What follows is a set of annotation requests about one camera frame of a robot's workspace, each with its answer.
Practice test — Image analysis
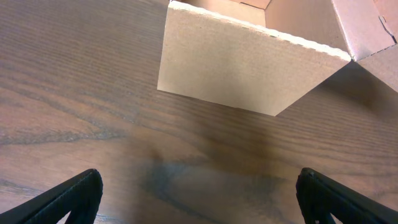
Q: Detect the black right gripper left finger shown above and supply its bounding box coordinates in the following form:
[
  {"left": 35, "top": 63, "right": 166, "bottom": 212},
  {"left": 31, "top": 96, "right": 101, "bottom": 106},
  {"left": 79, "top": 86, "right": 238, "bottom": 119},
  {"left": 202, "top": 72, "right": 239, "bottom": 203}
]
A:
[{"left": 1, "top": 169, "right": 103, "bottom": 224}]

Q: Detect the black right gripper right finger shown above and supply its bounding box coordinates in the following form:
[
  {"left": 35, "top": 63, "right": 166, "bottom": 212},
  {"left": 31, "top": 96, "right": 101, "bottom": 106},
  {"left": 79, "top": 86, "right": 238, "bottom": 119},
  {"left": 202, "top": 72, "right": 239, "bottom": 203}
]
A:
[{"left": 295, "top": 167, "right": 397, "bottom": 224}]

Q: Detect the brown cardboard box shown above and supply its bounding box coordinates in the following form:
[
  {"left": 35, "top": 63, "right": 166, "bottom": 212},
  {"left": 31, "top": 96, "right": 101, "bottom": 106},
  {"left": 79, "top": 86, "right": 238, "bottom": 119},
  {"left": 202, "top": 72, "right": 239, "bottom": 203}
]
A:
[{"left": 157, "top": 0, "right": 398, "bottom": 117}]

